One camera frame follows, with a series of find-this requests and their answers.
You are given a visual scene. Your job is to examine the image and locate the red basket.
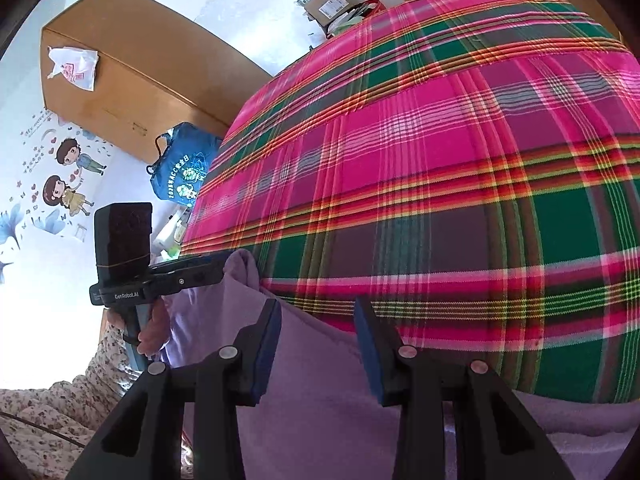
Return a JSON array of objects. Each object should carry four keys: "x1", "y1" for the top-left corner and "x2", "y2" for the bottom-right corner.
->
[{"x1": 324, "y1": 0, "x2": 386, "y2": 39}]

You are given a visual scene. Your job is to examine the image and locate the purple fleece garment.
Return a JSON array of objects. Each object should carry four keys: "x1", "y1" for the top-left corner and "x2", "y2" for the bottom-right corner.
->
[{"x1": 160, "y1": 249, "x2": 639, "y2": 479}]

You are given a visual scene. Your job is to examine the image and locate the cardboard box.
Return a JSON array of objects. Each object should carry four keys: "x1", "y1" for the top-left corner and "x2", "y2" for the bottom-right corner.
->
[{"x1": 304, "y1": 0, "x2": 358, "y2": 28}]

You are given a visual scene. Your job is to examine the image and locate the pink plaid bed sheet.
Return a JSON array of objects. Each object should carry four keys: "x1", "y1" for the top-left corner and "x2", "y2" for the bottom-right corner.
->
[{"x1": 183, "y1": 0, "x2": 639, "y2": 403}]

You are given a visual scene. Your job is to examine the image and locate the blue tote bag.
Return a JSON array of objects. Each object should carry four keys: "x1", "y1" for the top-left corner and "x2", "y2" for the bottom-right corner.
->
[{"x1": 146, "y1": 122, "x2": 222, "y2": 207}]

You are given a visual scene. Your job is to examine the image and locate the white plastic bag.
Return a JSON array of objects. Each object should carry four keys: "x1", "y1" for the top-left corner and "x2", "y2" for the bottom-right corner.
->
[{"x1": 47, "y1": 47, "x2": 99, "y2": 92}]

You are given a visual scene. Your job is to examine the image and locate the cluttered shelf items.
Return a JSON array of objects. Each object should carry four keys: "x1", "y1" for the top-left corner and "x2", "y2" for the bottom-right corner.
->
[{"x1": 151, "y1": 205, "x2": 192, "y2": 263}]

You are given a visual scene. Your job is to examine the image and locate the black camera box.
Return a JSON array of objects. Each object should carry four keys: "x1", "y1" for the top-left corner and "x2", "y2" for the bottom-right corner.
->
[{"x1": 93, "y1": 203, "x2": 152, "y2": 285}]

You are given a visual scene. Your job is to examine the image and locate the floral sleeve forearm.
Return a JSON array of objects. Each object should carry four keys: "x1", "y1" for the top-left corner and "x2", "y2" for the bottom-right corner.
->
[{"x1": 0, "y1": 320, "x2": 194, "y2": 480}]

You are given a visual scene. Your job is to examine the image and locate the cartoon wall sticker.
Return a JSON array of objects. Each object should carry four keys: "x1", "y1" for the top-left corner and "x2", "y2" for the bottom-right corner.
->
[{"x1": 1, "y1": 110, "x2": 115, "y2": 272}]

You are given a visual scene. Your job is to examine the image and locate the wooden wardrobe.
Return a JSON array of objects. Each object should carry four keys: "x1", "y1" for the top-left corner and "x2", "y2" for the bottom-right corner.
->
[{"x1": 40, "y1": 0, "x2": 271, "y2": 162}]

